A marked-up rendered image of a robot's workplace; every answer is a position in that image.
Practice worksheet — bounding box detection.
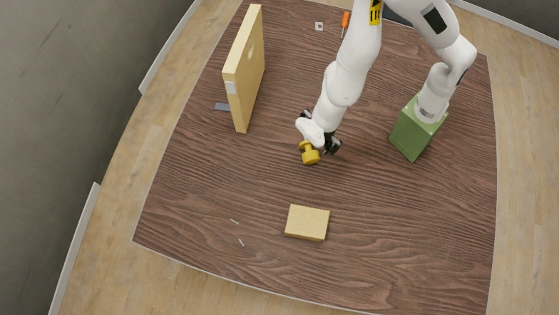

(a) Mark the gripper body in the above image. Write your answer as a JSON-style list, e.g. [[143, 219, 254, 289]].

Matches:
[[323, 129, 337, 140]]

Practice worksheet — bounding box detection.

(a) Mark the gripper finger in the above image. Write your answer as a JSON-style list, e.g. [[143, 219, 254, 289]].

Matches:
[[322, 136, 342, 155], [300, 108, 311, 118]]

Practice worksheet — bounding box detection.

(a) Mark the orange-handled screwdriver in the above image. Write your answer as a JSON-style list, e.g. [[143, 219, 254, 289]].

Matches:
[[341, 11, 349, 38]]

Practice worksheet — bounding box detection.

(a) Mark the wooden door panel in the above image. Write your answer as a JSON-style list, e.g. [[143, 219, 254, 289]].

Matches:
[[222, 4, 265, 133]]

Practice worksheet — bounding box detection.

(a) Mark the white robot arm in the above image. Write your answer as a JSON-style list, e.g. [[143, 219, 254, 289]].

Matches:
[[295, 0, 477, 148]]

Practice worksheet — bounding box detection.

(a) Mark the tan flat rectangular box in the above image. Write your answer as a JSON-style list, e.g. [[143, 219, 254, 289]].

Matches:
[[284, 204, 329, 242]]

